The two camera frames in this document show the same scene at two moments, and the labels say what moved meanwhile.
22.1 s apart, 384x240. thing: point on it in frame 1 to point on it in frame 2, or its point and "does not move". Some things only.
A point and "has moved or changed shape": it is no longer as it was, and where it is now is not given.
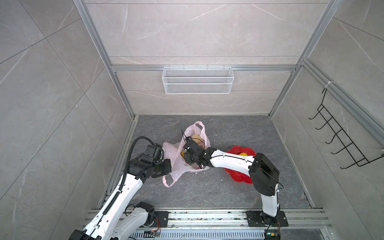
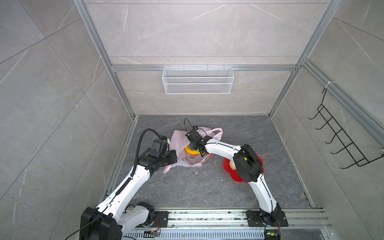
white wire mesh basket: x=197 y=80 does not move
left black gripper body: x=162 y=168 to x=168 y=158
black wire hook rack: x=357 y=157 does not move
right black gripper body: x=190 y=160 to x=196 y=146
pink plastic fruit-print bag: x=174 y=151 has moved or changed shape
